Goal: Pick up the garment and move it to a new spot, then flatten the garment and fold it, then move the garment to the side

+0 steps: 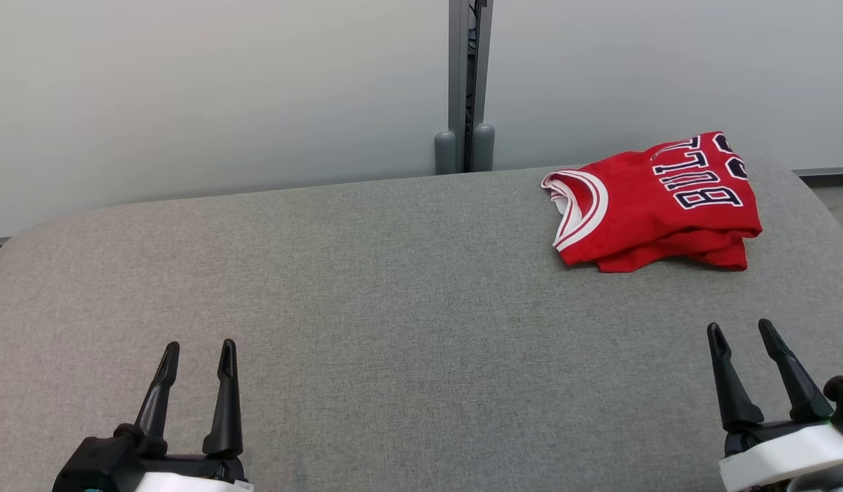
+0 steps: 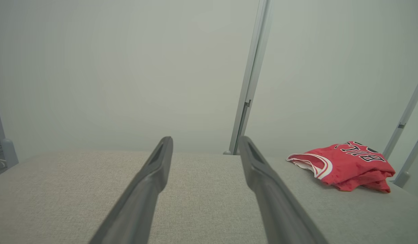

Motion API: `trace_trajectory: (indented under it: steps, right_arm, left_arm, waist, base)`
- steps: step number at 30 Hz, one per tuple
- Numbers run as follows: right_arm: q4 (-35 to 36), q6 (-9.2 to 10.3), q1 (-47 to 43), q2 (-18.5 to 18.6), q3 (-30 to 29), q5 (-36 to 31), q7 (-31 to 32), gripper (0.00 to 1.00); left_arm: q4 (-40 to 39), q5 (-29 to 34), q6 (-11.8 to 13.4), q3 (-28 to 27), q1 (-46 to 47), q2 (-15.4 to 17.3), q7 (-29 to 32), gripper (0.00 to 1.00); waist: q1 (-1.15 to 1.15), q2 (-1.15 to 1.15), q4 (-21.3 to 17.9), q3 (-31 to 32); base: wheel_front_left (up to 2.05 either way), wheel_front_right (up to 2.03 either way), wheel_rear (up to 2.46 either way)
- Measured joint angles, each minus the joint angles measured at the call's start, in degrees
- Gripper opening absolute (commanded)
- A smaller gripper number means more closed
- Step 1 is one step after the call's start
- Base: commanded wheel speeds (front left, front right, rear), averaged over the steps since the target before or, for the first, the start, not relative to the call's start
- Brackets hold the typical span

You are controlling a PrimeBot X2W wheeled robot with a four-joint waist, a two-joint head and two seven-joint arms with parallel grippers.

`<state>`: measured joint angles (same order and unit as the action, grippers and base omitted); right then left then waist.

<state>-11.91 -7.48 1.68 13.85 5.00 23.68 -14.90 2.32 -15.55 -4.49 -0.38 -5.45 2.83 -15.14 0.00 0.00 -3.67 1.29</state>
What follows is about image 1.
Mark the red shorts with white hem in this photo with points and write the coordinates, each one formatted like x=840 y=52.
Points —
x=667 y=258

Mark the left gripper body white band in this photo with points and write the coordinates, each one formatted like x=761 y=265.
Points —
x=196 y=468

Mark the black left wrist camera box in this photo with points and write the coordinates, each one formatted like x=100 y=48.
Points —
x=93 y=465

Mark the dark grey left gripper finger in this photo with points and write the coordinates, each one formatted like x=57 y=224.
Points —
x=227 y=410
x=158 y=403

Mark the red jersey with white sleeves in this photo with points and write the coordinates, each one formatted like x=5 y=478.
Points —
x=633 y=198

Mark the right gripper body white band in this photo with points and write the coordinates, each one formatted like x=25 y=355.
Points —
x=783 y=454

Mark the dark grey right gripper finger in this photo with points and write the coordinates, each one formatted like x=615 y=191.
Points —
x=736 y=396
x=804 y=393

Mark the grey metal partition post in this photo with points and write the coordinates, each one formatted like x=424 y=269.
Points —
x=459 y=61

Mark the grey cylinder bumper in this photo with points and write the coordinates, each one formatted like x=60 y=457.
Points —
x=445 y=154
x=484 y=147

